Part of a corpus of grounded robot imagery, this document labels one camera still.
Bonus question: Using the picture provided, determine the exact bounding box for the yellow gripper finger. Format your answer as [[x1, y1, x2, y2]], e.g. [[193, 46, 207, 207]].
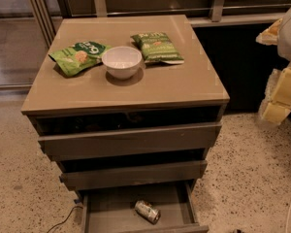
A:
[[261, 62, 291, 125], [256, 18, 282, 46]]

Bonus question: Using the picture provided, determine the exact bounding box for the silver green 7up can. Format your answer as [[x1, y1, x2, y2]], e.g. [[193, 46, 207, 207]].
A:
[[135, 200, 161, 224]]

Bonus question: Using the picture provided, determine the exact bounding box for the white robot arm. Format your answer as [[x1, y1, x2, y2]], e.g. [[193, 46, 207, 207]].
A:
[[256, 8, 291, 125]]

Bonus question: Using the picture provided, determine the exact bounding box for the top grey drawer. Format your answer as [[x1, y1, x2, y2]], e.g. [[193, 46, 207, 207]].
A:
[[38, 122, 222, 161]]

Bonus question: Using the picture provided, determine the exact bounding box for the grey drawer cabinet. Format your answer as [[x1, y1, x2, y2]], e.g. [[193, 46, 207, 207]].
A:
[[20, 15, 231, 233]]

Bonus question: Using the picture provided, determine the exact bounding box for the bottom open grey drawer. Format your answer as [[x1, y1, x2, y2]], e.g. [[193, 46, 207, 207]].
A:
[[81, 182, 209, 233]]

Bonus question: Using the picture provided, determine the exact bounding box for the middle grey drawer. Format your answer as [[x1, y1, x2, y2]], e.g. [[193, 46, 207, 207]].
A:
[[60, 160, 208, 190]]

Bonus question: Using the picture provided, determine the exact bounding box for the right green snack bag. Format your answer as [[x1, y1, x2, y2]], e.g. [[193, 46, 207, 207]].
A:
[[131, 32, 184, 64]]

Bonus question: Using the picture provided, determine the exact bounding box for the green snack bag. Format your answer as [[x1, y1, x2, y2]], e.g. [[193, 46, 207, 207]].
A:
[[131, 32, 184, 64], [48, 41, 111, 77]]

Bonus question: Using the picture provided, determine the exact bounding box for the white bowl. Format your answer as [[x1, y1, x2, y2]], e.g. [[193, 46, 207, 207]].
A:
[[102, 47, 143, 80]]

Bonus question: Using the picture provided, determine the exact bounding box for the left green snack bag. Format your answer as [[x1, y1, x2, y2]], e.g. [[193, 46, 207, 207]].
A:
[[48, 41, 111, 77]]

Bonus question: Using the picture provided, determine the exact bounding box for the black floor cable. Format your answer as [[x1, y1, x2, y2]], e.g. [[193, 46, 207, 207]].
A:
[[46, 205, 84, 233]]

